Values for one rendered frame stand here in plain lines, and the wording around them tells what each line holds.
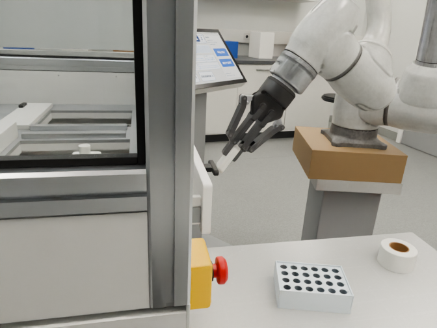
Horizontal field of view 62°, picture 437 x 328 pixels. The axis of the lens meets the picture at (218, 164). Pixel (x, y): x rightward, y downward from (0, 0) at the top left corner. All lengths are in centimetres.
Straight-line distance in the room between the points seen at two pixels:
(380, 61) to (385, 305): 50
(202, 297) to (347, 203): 89
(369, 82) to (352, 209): 60
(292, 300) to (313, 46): 48
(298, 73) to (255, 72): 325
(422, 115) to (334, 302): 70
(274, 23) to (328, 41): 409
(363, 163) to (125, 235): 100
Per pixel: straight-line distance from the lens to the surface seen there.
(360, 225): 139
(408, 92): 120
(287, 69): 78
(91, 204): 32
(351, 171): 124
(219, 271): 53
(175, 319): 40
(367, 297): 75
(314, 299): 67
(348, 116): 126
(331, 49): 80
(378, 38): 94
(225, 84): 170
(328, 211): 133
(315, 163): 120
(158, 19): 29
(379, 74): 88
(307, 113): 445
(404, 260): 83
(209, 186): 68
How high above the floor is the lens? 120
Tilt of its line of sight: 21 degrees down
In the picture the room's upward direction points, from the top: 3 degrees clockwise
